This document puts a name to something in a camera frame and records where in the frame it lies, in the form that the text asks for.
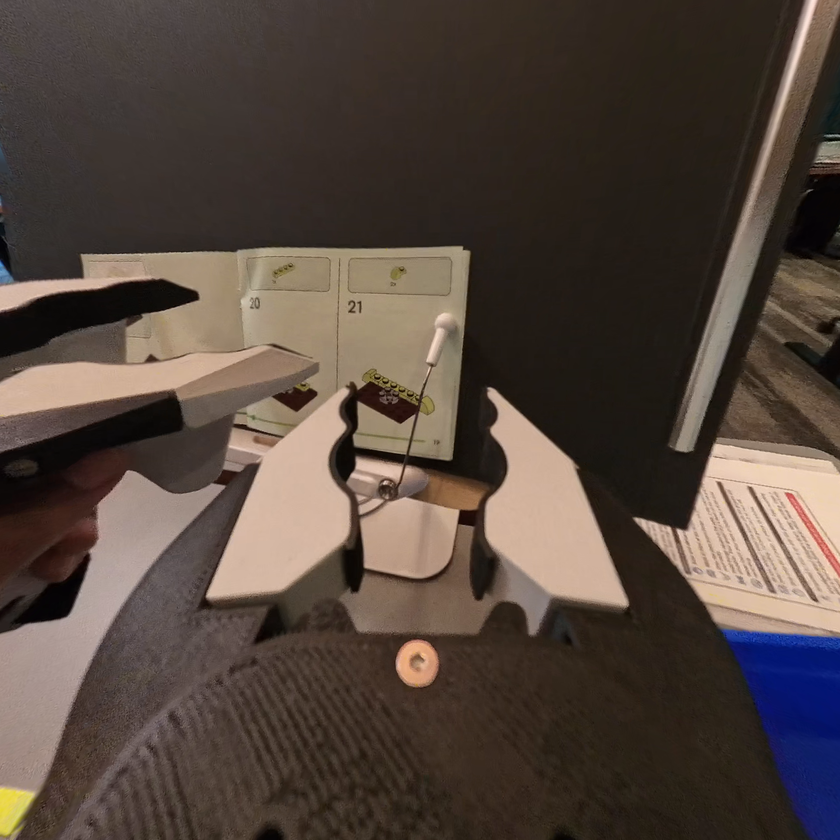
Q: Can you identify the blue plastic bin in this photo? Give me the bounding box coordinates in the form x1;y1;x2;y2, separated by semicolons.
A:
722;629;840;840

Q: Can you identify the black backdrop board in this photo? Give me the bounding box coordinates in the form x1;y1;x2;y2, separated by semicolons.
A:
0;0;840;529

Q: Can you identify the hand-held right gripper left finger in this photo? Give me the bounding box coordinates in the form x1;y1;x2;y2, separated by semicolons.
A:
206;384;363;632

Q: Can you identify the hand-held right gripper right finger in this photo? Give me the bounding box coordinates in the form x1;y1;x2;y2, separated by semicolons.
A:
469;387;631;636

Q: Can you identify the black furniture base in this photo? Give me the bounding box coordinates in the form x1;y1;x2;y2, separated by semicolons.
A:
784;316;840;382

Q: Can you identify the person's left hand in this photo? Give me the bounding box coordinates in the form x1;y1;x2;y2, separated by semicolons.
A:
0;453;132;585

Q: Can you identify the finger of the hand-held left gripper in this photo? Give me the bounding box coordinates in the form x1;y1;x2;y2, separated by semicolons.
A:
0;277;200;380
0;346;320;494

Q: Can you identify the toy brick instruction booklet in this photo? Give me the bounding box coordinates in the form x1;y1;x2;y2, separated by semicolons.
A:
82;248;471;462

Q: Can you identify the printed paper sheet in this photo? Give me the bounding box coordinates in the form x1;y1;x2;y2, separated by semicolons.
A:
633;443;840;634

